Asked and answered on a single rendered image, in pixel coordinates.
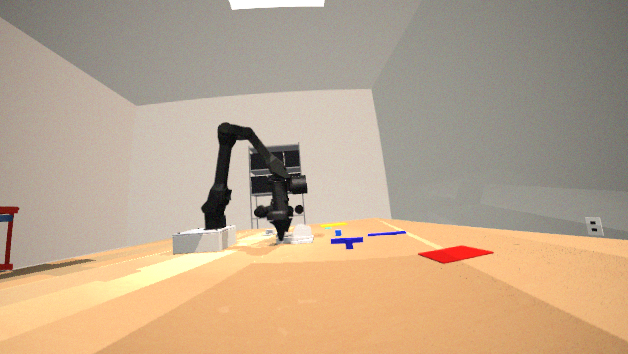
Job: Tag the red flat square pad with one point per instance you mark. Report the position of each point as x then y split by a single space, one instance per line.
453 254

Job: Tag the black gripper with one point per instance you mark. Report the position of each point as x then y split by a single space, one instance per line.
280 215

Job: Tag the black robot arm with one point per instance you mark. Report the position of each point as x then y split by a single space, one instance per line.
219 195

